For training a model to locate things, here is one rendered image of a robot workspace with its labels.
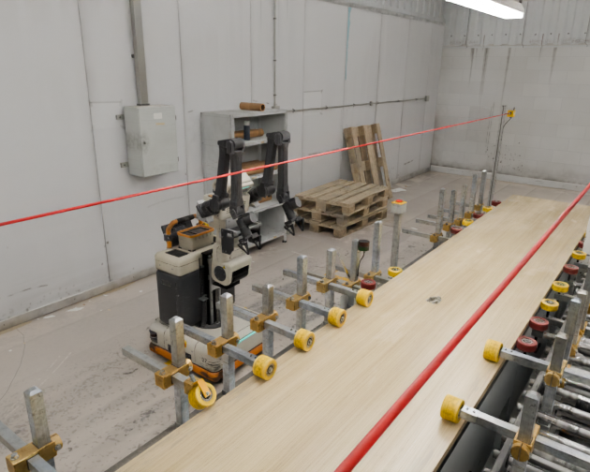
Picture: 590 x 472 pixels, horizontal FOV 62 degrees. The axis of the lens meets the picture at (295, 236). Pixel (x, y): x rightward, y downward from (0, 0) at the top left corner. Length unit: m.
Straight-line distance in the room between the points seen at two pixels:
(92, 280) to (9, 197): 1.05
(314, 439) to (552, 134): 8.93
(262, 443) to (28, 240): 3.18
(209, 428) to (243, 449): 0.15
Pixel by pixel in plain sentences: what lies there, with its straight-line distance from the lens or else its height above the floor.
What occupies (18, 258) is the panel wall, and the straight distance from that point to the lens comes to 4.44.
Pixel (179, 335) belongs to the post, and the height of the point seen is 1.09.
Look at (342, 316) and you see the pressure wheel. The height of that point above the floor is 0.95.
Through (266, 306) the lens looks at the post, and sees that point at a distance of 2.16.
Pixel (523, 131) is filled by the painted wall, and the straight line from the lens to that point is 10.21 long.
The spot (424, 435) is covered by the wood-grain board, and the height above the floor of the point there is 0.90.
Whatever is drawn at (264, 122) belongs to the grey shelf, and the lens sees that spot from 5.85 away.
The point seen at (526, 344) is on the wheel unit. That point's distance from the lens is 2.34.
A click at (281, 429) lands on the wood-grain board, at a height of 0.90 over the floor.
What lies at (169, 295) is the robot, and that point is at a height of 0.54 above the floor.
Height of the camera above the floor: 1.99
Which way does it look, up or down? 19 degrees down
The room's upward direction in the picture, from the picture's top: 1 degrees clockwise
